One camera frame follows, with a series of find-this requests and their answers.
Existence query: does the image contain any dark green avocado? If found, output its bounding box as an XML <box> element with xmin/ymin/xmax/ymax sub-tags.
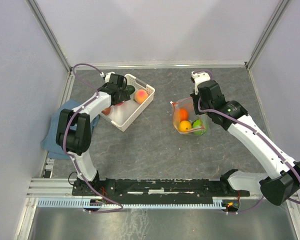
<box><xmin>126</xmin><ymin>85</ymin><xmax>136</xmax><ymax>95</ymax></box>

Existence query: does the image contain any brown kiwi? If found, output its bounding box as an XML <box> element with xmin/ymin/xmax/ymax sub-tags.
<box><xmin>102</xmin><ymin>107</ymin><xmax>112</xmax><ymax>116</ymax></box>

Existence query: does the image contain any pink yellow peach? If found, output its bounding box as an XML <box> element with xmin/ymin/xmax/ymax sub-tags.
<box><xmin>134</xmin><ymin>89</ymin><xmax>149</xmax><ymax>105</ymax></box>

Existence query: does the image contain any green mini watermelon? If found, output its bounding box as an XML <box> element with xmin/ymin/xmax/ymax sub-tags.
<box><xmin>191</xmin><ymin>119</ymin><xmax>209</xmax><ymax>136</ymax></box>

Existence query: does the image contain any orange fruit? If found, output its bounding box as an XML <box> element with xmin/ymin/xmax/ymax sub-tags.
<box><xmin>176</xmin><ymin>108</ymin><xmax>189</xmax><ymax>122</ymax></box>

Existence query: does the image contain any clear zip top bag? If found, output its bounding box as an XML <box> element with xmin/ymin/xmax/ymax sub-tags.
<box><xmin>170</xmin><ymin>97</ymin><xmax>210</xmax><ymax>136</ymax></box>

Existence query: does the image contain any yellow lemon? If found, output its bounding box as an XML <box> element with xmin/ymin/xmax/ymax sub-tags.
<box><xmin>178</xmin><ymin>120</ymin><xmax>192</xmax><ymax>133</ymax></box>

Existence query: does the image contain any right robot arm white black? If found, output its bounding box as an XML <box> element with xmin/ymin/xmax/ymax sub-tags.
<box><xmin>190</xmin><ymin>77</ymin><xmax>300</xmax><ymax>206</ymax></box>

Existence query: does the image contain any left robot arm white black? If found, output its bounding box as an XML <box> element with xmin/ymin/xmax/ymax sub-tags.
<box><xmin>55</xmin><ymin>72</ymin><xmax>130</xmax><ymax>196</ymax></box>

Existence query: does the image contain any white perforated plastic basket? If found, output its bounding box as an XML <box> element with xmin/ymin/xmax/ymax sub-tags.
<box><xmin>100</xmin><ymin>73</ymin><xmax>155</xmax><ymax>132</ymax></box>

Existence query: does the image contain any blue cloth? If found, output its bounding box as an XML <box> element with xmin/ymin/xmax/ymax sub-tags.
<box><xmin>41</xmin><ymin>99</ymin><xmax>100</xmax><ymax>160</ymax></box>

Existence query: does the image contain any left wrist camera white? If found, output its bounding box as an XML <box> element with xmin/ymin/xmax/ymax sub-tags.
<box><xmin>99</xmin><ymin>71</ymin><xmax>115</xmax><ymax>83</ymax></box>

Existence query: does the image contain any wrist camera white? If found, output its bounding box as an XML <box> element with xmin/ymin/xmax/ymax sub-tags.
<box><xmin>191</xmin><ymin>69</ymin><xmax>213</xmax><ymax>95</ymax></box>
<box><xmin>99</xmin><ymin>71</ymin><xmax>115</xmax><ymax>83</ymax></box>

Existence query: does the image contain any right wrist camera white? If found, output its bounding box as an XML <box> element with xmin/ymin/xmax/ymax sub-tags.
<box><xmin>191</xmin><ymin>69</ymin><xmax>213</xmax><ymax>95</ymax></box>

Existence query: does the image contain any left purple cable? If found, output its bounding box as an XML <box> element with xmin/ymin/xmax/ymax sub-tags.
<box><xmin>62</xmin><ymin>62</ymin><xmax>125</xmax><ymax>215</ymax></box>

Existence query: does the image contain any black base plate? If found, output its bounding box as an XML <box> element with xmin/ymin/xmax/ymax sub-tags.
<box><xmin>71</xmin><ymin>177</ymin><xmax>251</xmax><ymax>205</ymax></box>

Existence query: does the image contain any light blue cable duct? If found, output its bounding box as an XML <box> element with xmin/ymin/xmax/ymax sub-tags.
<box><xmin>37</xmin><ymin>197</ymin><xmax>240</xmax><ymax>211</ymax></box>

